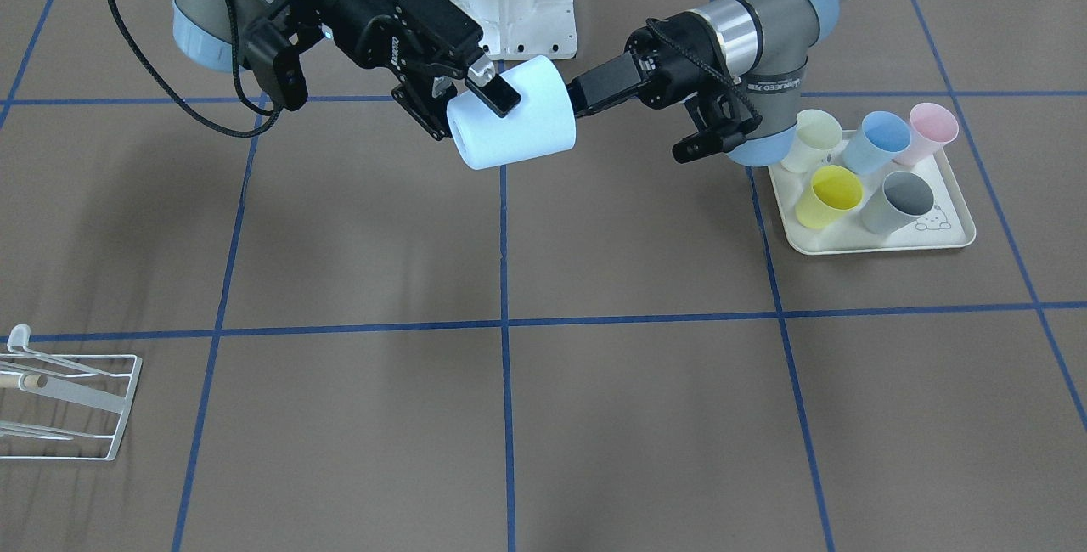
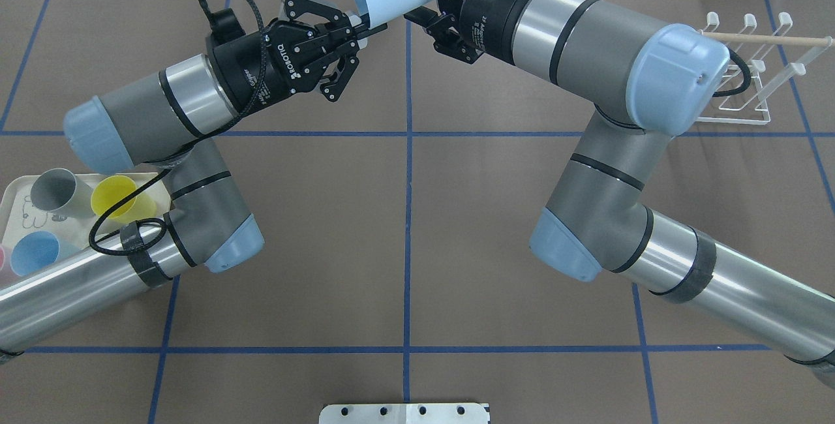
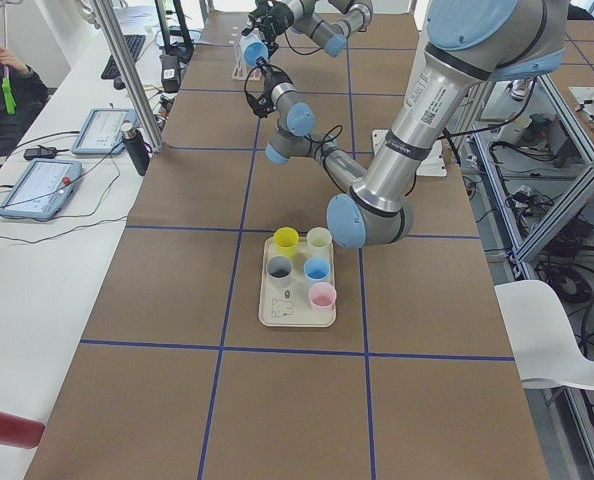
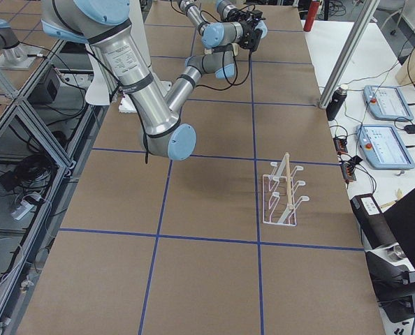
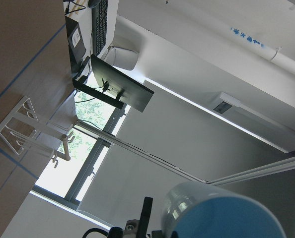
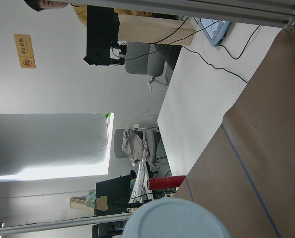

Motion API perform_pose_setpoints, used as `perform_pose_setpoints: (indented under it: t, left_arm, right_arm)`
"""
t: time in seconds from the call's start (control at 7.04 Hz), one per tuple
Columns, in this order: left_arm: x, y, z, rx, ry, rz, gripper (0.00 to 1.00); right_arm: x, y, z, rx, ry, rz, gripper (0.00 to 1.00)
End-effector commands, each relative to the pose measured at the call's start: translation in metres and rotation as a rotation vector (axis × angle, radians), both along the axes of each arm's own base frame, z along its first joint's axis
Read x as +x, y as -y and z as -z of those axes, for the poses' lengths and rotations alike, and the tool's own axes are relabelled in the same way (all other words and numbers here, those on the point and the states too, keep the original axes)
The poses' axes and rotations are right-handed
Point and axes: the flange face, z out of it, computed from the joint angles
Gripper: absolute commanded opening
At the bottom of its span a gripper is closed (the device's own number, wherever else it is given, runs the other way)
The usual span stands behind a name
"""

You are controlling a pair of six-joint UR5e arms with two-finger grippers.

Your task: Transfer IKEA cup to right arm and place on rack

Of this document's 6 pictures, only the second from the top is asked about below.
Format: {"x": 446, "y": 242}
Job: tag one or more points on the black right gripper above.
{"x": 490, "y": 8}

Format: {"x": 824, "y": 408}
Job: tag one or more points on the grey plastic cup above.
{"x": 60, "y": 191}

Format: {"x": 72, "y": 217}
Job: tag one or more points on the cream plastic tray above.
{"x": 20, "y": 217}

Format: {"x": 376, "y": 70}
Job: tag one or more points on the yellow plastic cup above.
{"x": 113, "y": 189}

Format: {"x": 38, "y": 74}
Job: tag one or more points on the white wire cup rack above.
{"x": 771, "y": 59}

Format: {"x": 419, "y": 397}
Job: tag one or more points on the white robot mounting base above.
{"x": 439, "y": 412}

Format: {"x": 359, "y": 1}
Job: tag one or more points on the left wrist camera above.
{"x": 225, "y": 27}

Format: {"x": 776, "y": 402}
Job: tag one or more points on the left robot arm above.
{"x": 169, "y": 120}

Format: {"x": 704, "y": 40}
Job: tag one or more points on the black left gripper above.
{"x": 246, "y": 70}

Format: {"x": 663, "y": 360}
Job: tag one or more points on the blue plastic cup on tray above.
{"x": 38, "y": 250}

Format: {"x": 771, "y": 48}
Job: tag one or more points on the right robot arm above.
{"x": 649, "y": 81}

